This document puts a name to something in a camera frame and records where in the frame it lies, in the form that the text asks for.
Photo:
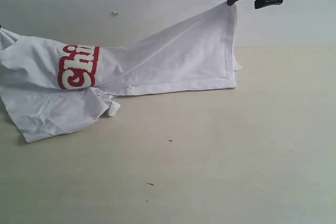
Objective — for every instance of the white t-shirt red lettering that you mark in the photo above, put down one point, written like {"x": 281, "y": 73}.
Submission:
{"x": 50, "y": 88}

